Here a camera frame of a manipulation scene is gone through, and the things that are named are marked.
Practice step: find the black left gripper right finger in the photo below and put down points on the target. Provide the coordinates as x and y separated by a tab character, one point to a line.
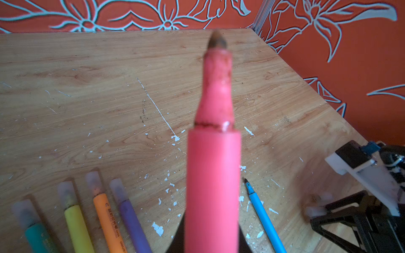
243	245

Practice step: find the right aluminium frame post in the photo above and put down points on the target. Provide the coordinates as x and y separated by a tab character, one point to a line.
263	13

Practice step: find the pink pen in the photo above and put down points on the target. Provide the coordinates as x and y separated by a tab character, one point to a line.
213	160

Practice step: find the orange pen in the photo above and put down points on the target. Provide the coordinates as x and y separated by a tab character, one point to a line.
106	217

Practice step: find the yellow pen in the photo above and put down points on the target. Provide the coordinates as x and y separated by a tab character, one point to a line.
74	218

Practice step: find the blue pen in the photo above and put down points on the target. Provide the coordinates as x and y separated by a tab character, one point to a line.
264	219

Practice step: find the purple pen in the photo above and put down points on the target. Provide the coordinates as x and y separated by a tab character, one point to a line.
129	217

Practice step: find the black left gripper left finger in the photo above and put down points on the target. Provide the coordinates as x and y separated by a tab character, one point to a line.
177	244

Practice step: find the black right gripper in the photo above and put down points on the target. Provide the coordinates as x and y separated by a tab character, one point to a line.
375	229

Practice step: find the green pen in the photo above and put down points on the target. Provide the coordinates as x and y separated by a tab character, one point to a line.
35	231

